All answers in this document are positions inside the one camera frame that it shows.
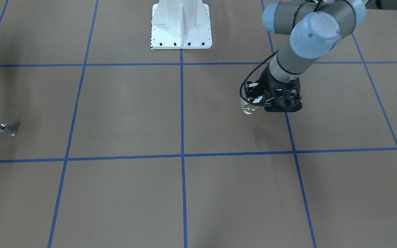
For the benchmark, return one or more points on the white brass PPR valve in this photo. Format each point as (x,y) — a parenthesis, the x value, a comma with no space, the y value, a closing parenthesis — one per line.
(247,107)

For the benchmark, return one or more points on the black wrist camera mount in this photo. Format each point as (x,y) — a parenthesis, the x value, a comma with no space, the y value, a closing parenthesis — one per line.
(285,97)

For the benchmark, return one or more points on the white camera stand base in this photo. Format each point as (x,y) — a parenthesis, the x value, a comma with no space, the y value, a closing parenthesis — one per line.
(181,24)

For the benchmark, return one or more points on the grey metal pipe fitting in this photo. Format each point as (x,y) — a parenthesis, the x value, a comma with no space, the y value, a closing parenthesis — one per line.
(5,129)

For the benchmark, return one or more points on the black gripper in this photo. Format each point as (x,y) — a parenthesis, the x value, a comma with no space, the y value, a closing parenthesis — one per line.
(266,84)

